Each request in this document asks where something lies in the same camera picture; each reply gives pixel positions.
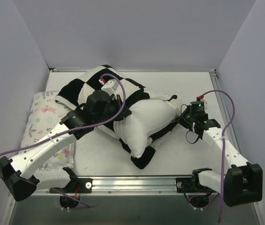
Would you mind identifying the black white checkered pillowcase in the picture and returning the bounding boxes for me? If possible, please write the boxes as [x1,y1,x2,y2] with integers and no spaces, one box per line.
[55,65,177,169]

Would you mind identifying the white pillow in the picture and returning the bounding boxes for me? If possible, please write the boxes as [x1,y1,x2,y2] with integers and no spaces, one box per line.
[114,99,181,158]

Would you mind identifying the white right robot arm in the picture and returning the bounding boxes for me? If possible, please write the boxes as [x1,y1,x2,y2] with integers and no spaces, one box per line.
[177,101,263,207]

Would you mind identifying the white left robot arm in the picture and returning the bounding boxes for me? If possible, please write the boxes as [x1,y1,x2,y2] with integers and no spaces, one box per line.
[0,90,126,202]

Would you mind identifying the animal print pillow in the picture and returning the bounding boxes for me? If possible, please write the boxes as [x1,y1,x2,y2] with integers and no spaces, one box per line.
[20,91,75,171]

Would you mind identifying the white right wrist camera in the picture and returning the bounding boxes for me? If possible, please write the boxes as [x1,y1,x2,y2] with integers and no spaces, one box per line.
[196,95,207,105]

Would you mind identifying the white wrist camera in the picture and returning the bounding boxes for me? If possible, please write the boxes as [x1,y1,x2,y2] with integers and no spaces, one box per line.
[101,79,119,96]
[196,95,207,105]

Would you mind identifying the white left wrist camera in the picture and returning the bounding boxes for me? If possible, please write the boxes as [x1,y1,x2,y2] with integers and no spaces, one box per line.
[101,79,119,96]

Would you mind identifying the aluminium right frame rail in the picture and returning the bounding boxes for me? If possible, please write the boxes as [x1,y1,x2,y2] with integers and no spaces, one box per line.
[209,70,240,153]

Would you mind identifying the aluminium frame rail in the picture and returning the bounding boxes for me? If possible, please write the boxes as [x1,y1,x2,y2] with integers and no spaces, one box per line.
[209,70,240,153]
[49,67,217,74]
[33,171,221,195]

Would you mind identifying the aluminium back frame rail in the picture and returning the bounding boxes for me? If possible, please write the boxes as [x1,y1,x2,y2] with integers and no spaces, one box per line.
[49,67,217,74]

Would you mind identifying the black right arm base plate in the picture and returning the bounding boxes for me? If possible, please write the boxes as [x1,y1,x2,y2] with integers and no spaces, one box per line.
[175,176,215,194]

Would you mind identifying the aluminium front frame rail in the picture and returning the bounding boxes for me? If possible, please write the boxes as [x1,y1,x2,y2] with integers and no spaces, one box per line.
[33,171,221,195]

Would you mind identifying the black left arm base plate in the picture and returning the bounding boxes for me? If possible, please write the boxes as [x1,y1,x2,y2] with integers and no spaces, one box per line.
[49,178,93,194]

